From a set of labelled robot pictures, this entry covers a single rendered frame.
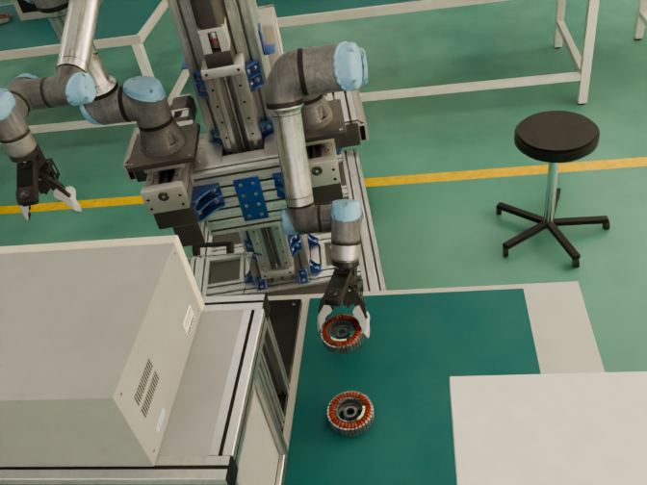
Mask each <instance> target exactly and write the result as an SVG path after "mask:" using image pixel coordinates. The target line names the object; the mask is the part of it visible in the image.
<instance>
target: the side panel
mask: <svg viewBox="0 0 647 485"><path fill-rule="evenodd" d="M288 451H289V450H288V448H287V445H286V442H285V439H284V436H283V434H282V431H281V428H280V425H279V422H278V419H277V416H276V414H275V411H274V408H273V405H272V400H271V398H270V395H269V392H268V389H267V386H266V383H265V380H264V377H263V374H262V372H261V369H260V366H259V368H258V372H257V377H256V382H255V387H254V392H253V397H252V401H251V406H250V411H249V416H248V421H247V426H246V434H245V439H244V444H243V449H242V454H241V459H240V464H239V469H238V474H237V479H236V484H235V485H284V478H285V472H286V465H287V458H288V457H287V454H288Z"/></svg>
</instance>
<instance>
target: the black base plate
mask: <svg viewBox="0 0 647 485"><path fill-rule="evenodd" d="M269 303H270V306H271V310H270V315H269V317H270V320H271V323H272V329H273V332H274V336H275V338H276V341H277V345H278V348H279V351H280V354H281V358H282V361H283V364H284V368H285V371H286V373H287V376H288V380H289V383H290V384H291V377H292V371H293V364H294V359H295V352H296V345H297V339H298V327H299V321H300V314H301V308H302V302H301V299H284V300H269ZM288 396H289V394H285V395H284V392H281V395H277V397H278V400H279V403H280V406H281V409H282V412H283V415H284V418H285V416H286V410H287V403H288Z"/></svg>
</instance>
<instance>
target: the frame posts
mask: <svg viewBox="0 0 647 485"><path fill-rule="evenodd" d="M262 349H263V350H262V353H261V358H260V363H259V366H260V369H261V372H262V374H263V377H264V380H265V383H266V386H267V389H268V392H269V395H270V398H271V400H272V405H273V408H274V411H275V414H276V416H277V419H278V422H279V425H280V428H283V426H284V423H283V422H284V420H285V418H284V415H283V412H282V409H281V406H280V403H279V400H278V397H277V395H281V392H284V395H285V394H288V393H289V389H288V388H290V383H289V380H288V376H287V373H286V371H285V368H284V364H283V361H282V358H281V354H280V351H279V348H278V345H277V341H276V338H275V336H274V332H273V329H272V323H271V320H270V317H269V320H268V324H267V329H266V334H265V339H264V343H263V348H262ZM263 352H264V353H263ZM264 355H265V356H264ZM265 358H266V359H265ZM266 361H267V362H266ZM273 384H274V385H273Z"/></svg>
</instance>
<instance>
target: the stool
mask: <svg viewBox="0 0 647 485"><path fill-rule="evenodd" d="M599 138H600V130H599V128H598V126H597V125H596V124H595V123H594V122H593V121H592V120H591V119H589V118H588V117H586V116H584V115H580V114H577V113H572V112H567V111H548V112H541V113H538V114H534V115H530V116H528V117H527V118H525V119H524V120H522V121H521V122H520V123H519V124H518V125H517V126H516V128H515V131H514V143H515V145H516V147H517V148H518V149H519V150H520V151H521V152H522V153H524V154H525V155H527V156H528V157H530V158H533V159H535V160H537V161H541V162H547V163H549V164H548V176H547V188H546V199H545V211H544V217H542V216H540V215H537V214H534V213H531V212H528V211H525V210H522V209H519V208H516V207H513V206H510V205H508V204H505V203H503V202H499V203H498V204H497V205H496V213H497V216H498V215H501V214H502V211H505V212H507V213H510V214H513V215H515V216H518V217H522V218H525V219H528V220H531V221H534V222H537V223H538V224H536V225H534V226H533V227H531V228H530V229H528V230H526V231H524V232H522V233H521V234H519V235H517V236H515V237H513V238H512V239H510V240H508V241H506V242H504V243H503V255H504V257H507V256H508V250H509V249H510V248H511V247H513V246H515V245H517V244H519V243H521V242H523V241H525V240H526V239H528V238H530V237H532V236H534V235H535V234H537V233H539V232H541V231H543V230H544V229H546V228H548V229H549V231H550V232H551V233H552V234H553V236H554V237H555V238H556V239H557V241H558V242H559V243H560V244H561V246H562V247H563V248H564V249H565V251H566V252H567V253H568V254H569V256H570V257H571V258H572V264H573V268H578V267H579V266H580V260H579V259H580V258H581V255H580V253H579V252H578V251H577V250H576V248H575V247H574V246H573V245H572V244H571V243H570V242H569V241H568V240H567V238H566V237H565V236H564V235H563V234H562V232H561V231H560V230H559V229H558V228H557V227H558V226H564V225H583V224H601V223H603V228H604V230H609V219H608V216H596V217H562V218H554V216H555V213H556V206H557V203H558V201H559V198H560V192H561V189H559V188H557V187H556V184H557V174H558V164H559V163H567V162H573V161H576V160H579V159H581V158H583V157H585V156H587V155H589V154H590V153H592V152H593V151H594V150H595V149H596V148H597V146H598V143H599Z"/></svg>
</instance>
